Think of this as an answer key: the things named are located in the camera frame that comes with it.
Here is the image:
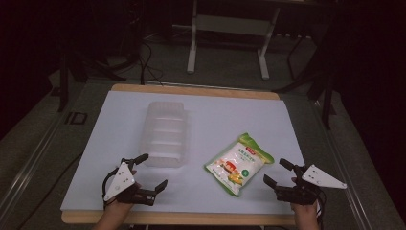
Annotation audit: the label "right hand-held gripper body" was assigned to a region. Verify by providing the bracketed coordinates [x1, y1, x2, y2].
[274, 163, 348, 206]

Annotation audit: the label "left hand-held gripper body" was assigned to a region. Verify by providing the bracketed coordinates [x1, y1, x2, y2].
[101, 158, 157, 207]

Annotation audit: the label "clear plastic container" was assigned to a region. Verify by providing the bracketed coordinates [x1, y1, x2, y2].
[139, 101, 190, 169]

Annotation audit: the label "green and white snack bag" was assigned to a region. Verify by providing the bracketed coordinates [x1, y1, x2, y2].
[204, 132, 276, 197]

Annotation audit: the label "person's left hand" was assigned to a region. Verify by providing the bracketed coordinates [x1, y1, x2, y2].
[103, 182, 142, 215]

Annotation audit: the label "person's right hand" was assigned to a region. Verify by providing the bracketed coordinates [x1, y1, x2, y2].
[290, 176, 320, 222]

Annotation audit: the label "black stand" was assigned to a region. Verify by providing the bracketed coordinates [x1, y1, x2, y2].
[56, 47, 128, 113]
[305, 71, 337, 130]

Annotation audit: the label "black floor plate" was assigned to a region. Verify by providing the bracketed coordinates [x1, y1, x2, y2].
[64, 110, 88, 126]

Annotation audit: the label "white table mat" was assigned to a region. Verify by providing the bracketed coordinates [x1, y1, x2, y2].
[59, 90, 305, 216]

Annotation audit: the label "white metal stand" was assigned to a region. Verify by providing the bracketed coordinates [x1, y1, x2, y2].
[186, 0, 282, 81]

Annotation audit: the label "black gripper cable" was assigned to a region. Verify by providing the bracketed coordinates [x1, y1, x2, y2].
[315, 188, 327, 230]

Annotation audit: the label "aluminium floor rail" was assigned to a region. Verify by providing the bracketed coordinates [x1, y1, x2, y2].
[0, 104, 78, 219]
[310, 100, 376, 230]

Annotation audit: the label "thin black floor cable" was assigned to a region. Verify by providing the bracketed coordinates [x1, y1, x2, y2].
[17, 152, 84, 230]

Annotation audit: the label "black floor cables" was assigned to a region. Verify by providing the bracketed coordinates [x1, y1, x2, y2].
[138, 41, 165, 86]

